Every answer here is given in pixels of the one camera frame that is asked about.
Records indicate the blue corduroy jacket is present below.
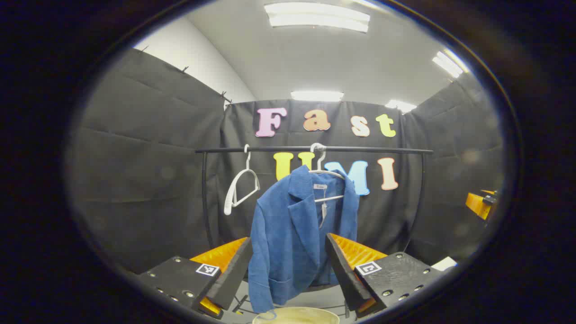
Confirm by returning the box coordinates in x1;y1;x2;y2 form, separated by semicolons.
247;165;360;314

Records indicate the black clothes rack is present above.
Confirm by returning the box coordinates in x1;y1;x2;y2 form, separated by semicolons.
195;145;434;318

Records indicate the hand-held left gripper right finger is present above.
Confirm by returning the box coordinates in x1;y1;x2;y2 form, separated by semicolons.
325;233;445;319

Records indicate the black backdrop cloth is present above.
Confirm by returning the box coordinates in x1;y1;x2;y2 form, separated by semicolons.
67;47;504;275

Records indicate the white clothes hanger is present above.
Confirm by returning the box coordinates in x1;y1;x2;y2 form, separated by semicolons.
224;144;261;216
309;142;347;203

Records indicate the beige laundry hamper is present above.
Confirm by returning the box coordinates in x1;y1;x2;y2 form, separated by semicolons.
252;307;341;324

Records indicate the ceiling light panel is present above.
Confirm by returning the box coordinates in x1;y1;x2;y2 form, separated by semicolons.
290;90;345;102
385;99;418;114
264;2;371;33
432;49;469;78

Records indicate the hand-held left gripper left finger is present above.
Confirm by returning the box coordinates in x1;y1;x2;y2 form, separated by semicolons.
135;236;254;321

